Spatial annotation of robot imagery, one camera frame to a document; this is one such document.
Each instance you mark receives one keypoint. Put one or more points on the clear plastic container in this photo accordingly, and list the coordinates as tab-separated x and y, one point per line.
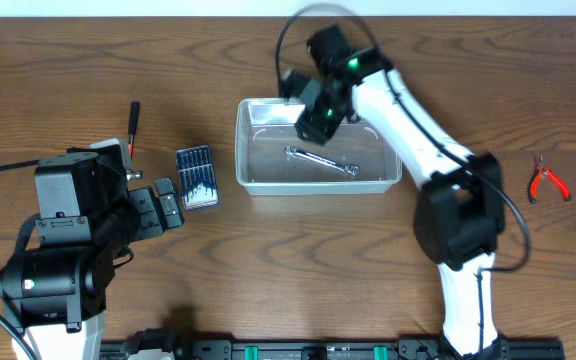
265	126

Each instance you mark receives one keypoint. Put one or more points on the black mounting rail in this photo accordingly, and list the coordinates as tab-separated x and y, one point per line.
164	344

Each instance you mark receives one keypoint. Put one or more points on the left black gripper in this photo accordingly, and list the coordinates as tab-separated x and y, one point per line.
144	213

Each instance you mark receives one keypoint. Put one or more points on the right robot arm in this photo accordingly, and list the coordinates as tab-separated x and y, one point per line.
460	208

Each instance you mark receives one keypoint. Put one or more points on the claw hammer black handle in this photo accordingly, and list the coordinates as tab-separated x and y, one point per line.
132	130

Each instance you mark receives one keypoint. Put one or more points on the silver combination wrench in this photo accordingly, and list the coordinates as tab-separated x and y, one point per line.
348	169

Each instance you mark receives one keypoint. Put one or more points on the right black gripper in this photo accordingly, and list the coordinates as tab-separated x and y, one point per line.
315	122

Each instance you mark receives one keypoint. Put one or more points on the blue precision screwdriver set case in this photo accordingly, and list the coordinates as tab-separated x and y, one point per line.
197	177

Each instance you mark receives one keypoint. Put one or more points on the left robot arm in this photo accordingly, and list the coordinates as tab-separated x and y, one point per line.
53	287

